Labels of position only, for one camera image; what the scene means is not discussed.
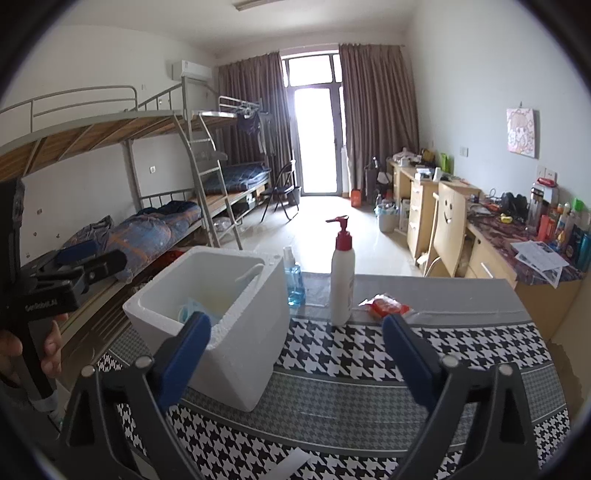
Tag person's left hand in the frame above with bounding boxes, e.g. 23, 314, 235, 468
0, 313, 70, 379

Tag red snack packet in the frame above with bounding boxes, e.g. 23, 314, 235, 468
359, 294, 411, 319

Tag houndstooth table cloth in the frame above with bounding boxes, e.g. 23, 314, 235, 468
94, 271, 571, 480

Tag white styrofoam box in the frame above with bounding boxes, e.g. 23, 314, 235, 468
123, 246, 290, 412

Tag white pump bottle red cap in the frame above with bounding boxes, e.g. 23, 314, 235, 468
327, 215, 356, 327

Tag blue orange quilt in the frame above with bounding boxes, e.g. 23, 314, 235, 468
62, 200, 201, 283

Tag wooden smiley face chair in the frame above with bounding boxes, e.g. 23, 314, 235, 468
424, 183, 472, 278

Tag blue liquid spray bottle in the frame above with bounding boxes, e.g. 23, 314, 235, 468
283, 246, 305, 308

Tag wooden desk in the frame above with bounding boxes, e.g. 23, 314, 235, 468
390, 160, 583, 341

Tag printed paper sheets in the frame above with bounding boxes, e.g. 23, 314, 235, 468
511, 241, 569, 289

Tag metal bunk bed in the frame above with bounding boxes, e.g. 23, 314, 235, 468
0, 75, 243, 342
181, 95, 274, 203

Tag teal cylinder bottle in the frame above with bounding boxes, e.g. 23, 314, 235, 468
576, 232, 591, 272

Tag far metal bunk bed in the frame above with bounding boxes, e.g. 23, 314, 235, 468
181, 95, 274, 203

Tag black folding chair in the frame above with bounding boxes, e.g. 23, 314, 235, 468
260, 160, 297, 222

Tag right brown curtain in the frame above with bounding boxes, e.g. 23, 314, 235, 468
339, 43, 419, 190

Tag brown curtain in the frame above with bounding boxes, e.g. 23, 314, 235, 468
339, 43, 419, 190
217, 51, 293, 174

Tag white air conditioner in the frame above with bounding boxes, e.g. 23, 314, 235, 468
171, 60, 213, 83

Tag left brown curtain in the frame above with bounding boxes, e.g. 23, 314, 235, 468
217, 51, 293, 174

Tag ceiling light fixture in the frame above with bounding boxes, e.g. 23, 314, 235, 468
232, 0, 283, 12

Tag anime wall picture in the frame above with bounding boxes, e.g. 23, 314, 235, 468
506, 107, 537, 158

